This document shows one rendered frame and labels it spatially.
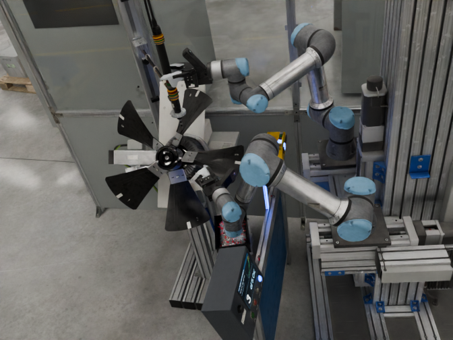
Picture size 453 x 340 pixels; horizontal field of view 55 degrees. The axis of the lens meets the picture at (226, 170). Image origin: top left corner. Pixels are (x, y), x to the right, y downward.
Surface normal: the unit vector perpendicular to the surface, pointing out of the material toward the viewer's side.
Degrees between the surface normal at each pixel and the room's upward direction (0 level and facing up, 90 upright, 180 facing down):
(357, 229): 95
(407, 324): 0
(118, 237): 0
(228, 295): 15
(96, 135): 90
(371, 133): 90
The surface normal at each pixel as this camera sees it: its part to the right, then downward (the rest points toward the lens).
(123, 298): -0.15, -0.76
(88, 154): -0.22, 0.65
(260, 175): -0.43, 0.57
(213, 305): -0.40, -0.74
